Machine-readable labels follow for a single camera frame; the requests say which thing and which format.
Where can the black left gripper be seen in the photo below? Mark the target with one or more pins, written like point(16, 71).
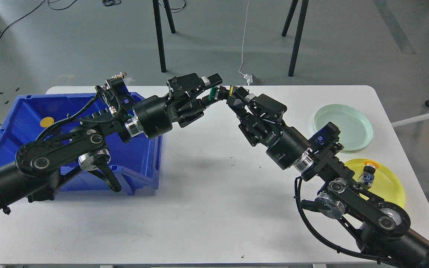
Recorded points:
point(155, 115)

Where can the yellow plate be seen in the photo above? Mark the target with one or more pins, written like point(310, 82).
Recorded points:
point(385, 183)

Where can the green push button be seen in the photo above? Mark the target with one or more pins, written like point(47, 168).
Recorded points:
point(218, 93)

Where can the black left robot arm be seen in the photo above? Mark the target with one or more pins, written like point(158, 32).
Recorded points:
point(78, 142)

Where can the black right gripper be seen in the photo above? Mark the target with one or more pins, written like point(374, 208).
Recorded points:
point(261, 123)

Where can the blue plastic storage bin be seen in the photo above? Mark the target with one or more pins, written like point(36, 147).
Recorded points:
point(135, 164)

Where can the yellow push button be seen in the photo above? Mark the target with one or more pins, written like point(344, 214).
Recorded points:
point(46, 122)
point(367, 177)

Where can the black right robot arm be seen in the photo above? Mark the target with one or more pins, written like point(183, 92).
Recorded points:
point(380, 228)

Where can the black tripod legs right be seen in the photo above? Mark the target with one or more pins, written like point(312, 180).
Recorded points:
point(299, 30)

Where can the pale green plate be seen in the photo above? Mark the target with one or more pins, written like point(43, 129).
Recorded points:
point(356, 131)

